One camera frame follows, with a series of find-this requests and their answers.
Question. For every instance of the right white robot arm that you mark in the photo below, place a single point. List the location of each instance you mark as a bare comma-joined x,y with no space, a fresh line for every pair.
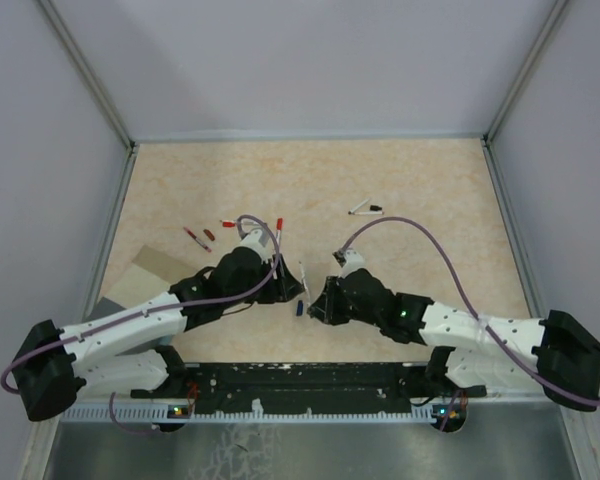
556,354

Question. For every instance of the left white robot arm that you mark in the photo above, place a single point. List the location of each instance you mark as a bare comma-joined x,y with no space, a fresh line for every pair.
118,354

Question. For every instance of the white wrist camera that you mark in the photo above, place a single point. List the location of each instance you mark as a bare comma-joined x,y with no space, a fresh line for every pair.
257,240
349,261

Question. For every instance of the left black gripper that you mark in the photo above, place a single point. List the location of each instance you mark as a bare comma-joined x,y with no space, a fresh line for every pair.
286,284

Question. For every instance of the brown cardboard piece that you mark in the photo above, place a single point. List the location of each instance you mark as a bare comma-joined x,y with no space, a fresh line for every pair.
149,274

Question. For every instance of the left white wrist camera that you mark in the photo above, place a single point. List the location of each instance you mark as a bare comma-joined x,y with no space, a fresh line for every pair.
257,240

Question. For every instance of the grey tape patch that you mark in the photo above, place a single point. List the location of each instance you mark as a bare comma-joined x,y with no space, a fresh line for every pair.
106,307

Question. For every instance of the blue end white pen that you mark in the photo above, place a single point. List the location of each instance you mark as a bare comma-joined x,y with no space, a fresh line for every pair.
304,281

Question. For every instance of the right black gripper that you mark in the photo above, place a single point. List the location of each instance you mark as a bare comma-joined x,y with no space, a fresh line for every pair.
325,307

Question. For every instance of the red capped white pen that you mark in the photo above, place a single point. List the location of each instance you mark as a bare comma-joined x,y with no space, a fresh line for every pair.
279,227

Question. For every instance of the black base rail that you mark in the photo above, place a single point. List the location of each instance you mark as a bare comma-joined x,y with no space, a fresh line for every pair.
298,388

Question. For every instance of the black capped white pen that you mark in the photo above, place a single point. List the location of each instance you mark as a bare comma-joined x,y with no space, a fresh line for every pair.
372,210

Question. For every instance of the black tip white pen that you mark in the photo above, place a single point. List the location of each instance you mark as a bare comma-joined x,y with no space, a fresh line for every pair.
357,207

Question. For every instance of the dark red pen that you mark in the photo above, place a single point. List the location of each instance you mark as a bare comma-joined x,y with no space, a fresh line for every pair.
197,240

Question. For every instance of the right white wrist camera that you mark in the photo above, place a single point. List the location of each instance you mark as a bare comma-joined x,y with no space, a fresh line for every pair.
349,261

